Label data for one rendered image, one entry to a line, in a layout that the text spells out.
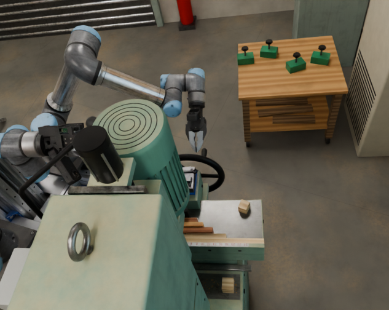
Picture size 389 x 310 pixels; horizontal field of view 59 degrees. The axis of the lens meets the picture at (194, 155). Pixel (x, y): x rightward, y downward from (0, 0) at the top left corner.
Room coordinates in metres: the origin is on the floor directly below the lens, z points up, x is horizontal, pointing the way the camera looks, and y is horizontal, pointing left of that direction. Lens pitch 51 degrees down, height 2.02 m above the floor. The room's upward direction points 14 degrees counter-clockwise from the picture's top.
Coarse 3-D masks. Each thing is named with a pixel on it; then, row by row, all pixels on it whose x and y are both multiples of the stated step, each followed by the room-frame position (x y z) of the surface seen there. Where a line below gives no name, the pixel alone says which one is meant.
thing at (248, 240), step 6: (186, 240) 0.51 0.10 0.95; (192, 240) 0.51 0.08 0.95; (198, 240) 0.50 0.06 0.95; (204, 240) 0.50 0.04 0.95; (210, 240) 0.49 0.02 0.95; (216, 240) 0.49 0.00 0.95; (222, 240) 0.48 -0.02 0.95; (228, 240) 0.48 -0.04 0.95; (234, 240) 0.47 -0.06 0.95; (240, 240) 0.47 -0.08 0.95; (246, 240) 0.46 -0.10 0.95; (252, 240) 0.46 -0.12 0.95; (258, 240) 0.45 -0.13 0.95
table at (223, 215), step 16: (208, 208) 0.64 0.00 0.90; (224, 208) 0.62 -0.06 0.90; (256, 208) 0.59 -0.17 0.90; (208, 224) 0.58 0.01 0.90; (224, 224) 0.56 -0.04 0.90; (240, 224) 0.55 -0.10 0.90; (256, 224) 0.53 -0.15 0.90; (192, 256) 0.49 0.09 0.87; (208, 256) 0.47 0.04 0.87; (224, 256) 0.46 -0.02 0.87; (240, 256) 0.44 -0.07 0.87; (256, 256) 0.43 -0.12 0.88
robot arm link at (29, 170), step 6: (24, 162) 0.71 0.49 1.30; (30, 162) 0.72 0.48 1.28; (36, 162) 0.73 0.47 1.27; (42, 162) 0.75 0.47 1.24; (18, 168) 0.72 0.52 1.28; (24, 168) 0.71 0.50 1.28; (30, 168) 0.72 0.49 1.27; (36, 168) 0.72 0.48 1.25; (24, 174) 0.72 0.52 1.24; (30, 174) 0.71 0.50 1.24; (48, 174) 0.74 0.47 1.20; (36, 180) 0.71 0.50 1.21
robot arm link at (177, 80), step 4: (160, 76) 1.21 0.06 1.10; (164, 76) 1.20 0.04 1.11; (168, 76) 1.19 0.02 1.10; (172, 76) 1.19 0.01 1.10; (176, 76) 1.19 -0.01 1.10; (180, 76) 1.19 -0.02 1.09; (184, 76) 1.18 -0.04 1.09; (160, 80) 1.19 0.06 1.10; (164, 80) 1.18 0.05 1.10; (168, 80) 1.18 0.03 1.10; (172, 80) 1.17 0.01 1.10; (176, 80) 1.17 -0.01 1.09; (180, 80) 1.17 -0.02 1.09; (184, 80) 1.17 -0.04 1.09; (160, 84) 1.18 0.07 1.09; (164, 84) 1.17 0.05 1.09; (168, 84) 1.15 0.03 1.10; (172, 84) 1.14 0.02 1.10; (176, 84) 1.14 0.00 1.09; (180, 84) 1.15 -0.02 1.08; (184, 84) 1.15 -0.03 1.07; (164, 88) 1.16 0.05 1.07; (180, 88) 1.13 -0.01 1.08; (184, 88) 1.15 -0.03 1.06
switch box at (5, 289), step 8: (16, 248) 0.33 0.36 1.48; (24, 248) 0.32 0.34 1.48; (16, 256) 0.31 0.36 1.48; (24, 256) 0.31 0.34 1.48; (8, 264) 0.30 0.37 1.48; (16, 264) 0.29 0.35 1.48; (8, 272) 0.28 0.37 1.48; (16, 272) 0.28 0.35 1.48; (8, 280) 0.27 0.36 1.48; (16, 280) 0.26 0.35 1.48; (0, 288) 0.26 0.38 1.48; (8, 288) 0.25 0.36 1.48; (0, 296) 0.24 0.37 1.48; (8, 296) 0.24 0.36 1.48; (0, 304) 0.23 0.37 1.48; (8, 304) 0.23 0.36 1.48
